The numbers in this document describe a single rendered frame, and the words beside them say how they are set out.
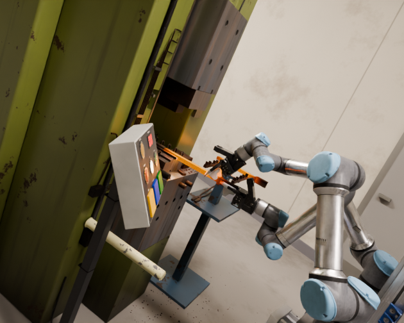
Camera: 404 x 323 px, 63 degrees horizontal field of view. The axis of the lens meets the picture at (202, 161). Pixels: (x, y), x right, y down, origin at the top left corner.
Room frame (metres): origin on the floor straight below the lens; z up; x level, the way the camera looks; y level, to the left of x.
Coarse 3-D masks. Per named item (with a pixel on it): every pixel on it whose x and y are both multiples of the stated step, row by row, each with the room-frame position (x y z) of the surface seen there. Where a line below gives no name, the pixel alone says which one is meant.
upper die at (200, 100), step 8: (168, 80) 1.61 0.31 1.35; (168, 88) 1.60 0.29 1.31; (176, 88) 1.59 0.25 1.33; (184, 88) 1.58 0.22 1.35; (168, 96) 1.60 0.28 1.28; (176, 96) 1.58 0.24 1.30; (184, 96) 1.57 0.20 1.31; (192, 96) 1.56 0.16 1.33; (200, 96) 1.62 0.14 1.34; (208, 96) 1.71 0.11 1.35; (184, 104) 1.57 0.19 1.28; (192, 104) 1.58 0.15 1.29; (200, 104) 1.66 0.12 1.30
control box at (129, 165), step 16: (144, 128) 1.14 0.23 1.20; (112, 144) 0.92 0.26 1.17; (128, 144) 0.93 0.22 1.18; (144, 144) 1.05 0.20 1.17; (112, 160) 0.92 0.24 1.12; (128, 160) 0.93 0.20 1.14; (144, 160) 1.01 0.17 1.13; (128, 176) 0.93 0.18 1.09; (144, 176) 0.97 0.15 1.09; (128, 192) 0.93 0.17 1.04; (144, 192) 0.94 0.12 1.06; (128, 208) 0.93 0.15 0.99; (144, 208) 0.94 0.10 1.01; (128, 224) 0.93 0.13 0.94; (144, 224) 0.94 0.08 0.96
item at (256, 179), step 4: (240, 172) 2.21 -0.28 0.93; (244, 172) 2.20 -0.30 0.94; (248, 172) 2.22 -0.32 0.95; (248, 176) 2.19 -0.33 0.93; (252, 176) 2.18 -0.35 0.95; (256, 176) 2.19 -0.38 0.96; (256, 180) 2.17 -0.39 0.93; (260, 180) 2.16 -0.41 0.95; (264, 180) 2.16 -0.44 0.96; (260, 184) 2.16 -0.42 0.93; (264, 184) 2.15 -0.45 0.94
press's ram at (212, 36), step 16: (208, 0) 1.54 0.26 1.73; (224, 0) 1.51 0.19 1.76; (192, 16) 1.55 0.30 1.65; (208, 16) 1.53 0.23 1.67; (224, 16) 1.54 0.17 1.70; (240, 16) 1.69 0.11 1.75; (192, 32) 1.54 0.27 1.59; (208, 32) 1.52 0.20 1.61; (224, 32) 1.60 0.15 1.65; (240, 32) 1.76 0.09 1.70; (192, 48) 1.53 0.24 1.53; (208, 48) 1.51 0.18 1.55; (224, 48) 1.66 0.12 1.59; (176, 64) 1.55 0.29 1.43; (192, 64) 1.52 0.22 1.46; (208, 64) 1.57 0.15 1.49; (224, 64) 1.74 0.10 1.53; (176, 80) 1.54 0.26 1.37; (192, 80) 1.51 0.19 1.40; (208, 80) 1.64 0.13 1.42
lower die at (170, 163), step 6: (162, 150) 1.68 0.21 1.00; (162, 156) 1.62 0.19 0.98; (168, 156) 1.64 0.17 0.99; (174, 156) 1.65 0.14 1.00; (162, 162) 1.56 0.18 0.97; (168, 162) 1.58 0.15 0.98; (174, 162) 1.65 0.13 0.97; (180, 162) 1.72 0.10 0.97; (162, 168) 1.56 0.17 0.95; (168, 168) 1.61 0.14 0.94; (174, 168) 1.68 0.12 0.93
